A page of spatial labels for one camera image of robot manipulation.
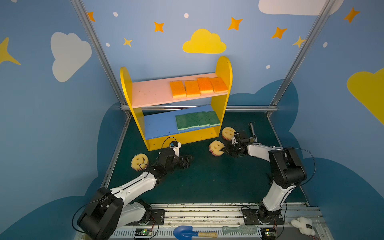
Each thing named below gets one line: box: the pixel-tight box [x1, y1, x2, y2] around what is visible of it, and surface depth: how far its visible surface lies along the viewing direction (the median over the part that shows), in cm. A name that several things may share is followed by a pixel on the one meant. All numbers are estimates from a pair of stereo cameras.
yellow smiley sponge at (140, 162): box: [131, 153, 149, 171], surface depth 93 cm
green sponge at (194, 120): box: [188, 112, 200, 129], surface depth 98 cm
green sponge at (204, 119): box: [199, 111, 211, 128], surface depth 98 cm
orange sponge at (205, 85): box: [197, 77, 214, 94], surface depth 78 cm
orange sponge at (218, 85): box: [209, 77, 229, 94], surface depth 79 cm
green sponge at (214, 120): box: [208, 111, 221, 127], surface depth 98 cm
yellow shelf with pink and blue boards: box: [120, 56, 233, 151], surface depth 82 cm
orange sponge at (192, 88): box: [184, 80, 201, 97], surface depth 76 cm
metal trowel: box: [249, 122, 258, 143], surface depth 106 cm
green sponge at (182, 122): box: [175, 114, 189, 131], surface depth 97 cm
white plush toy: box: [291, 216, 316, 236], surface depth 72 cm
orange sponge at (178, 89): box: [169, 81, 187, 98], surface depth 76 cm
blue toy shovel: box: [173, 225, 218, 240], surface depth 72 cm
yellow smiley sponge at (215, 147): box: [208, 140, 225, 157], surface depth 98 cm
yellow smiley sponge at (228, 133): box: [221, 127, 236, 141], surface depth 109 cm
